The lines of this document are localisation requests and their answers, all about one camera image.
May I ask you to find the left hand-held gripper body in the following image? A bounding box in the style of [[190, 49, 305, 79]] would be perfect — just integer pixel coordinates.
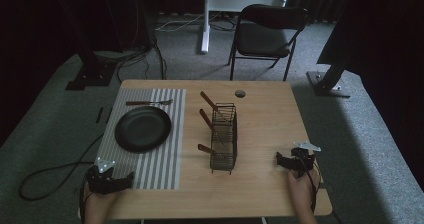
[[85, 156, 125, 196]]

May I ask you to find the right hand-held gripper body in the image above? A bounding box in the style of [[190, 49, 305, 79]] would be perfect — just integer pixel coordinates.
[[289, 140, 323, 179]]

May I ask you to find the person's left hand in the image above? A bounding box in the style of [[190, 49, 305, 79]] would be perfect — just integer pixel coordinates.
[[83, 183, 118, 219]]

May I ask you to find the person's right hand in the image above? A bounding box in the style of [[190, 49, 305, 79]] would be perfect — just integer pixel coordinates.
[[286, 168, 320, 216]]

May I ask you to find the grey striped placemat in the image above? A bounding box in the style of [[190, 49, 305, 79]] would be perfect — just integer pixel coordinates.
[[95, 88, 187, 191]]

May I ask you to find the black round plate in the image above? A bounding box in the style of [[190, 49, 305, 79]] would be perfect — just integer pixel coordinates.
[[114, 105, 173, 154]]

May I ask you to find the black floor strip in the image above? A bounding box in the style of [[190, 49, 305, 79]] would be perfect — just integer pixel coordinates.
[[95, 106, 105, 125]]

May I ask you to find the black metal stand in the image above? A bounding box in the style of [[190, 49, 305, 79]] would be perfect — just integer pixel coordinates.
[[49, 0, 118, 92], [306, 48, 352, 99]]

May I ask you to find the black folding chair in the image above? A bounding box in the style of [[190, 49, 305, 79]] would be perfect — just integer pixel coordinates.
[[227, 3, 309, 82]]

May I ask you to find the dark curtain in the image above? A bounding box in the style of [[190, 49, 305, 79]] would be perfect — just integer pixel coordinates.
[[0, 0, 154, 148], [316, 0, 424, 192]]

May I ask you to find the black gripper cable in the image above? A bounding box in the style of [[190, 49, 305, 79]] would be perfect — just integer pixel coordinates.
[[297, 155, 324, 215]]

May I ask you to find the black floor cable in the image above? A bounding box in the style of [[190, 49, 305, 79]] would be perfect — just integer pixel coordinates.
[[17, 133, 105, 202]]

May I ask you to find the black wire cutlery rack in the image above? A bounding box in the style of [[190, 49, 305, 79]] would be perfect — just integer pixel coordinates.
[[209, 102, 239, 176]]

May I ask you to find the wooden-handled fork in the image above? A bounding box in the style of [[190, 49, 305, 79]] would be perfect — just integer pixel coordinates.
[[125, 98, 174, 107]]

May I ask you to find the wooden-handled utensil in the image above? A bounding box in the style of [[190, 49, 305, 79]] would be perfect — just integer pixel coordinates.
[[199, 90, 231, 125], [197, 143, 223, 156], [198, 108, 228, 148]]

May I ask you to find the black cable bundle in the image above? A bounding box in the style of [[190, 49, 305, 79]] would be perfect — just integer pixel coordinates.
[[94, 23, 168, 82]]

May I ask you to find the white desk frame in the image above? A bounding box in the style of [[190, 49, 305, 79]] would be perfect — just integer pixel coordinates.
[[199, 0, 293, 55]]

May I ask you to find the white floor cable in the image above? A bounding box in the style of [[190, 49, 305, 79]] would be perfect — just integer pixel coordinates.
[[154, 12, 206, 33]]

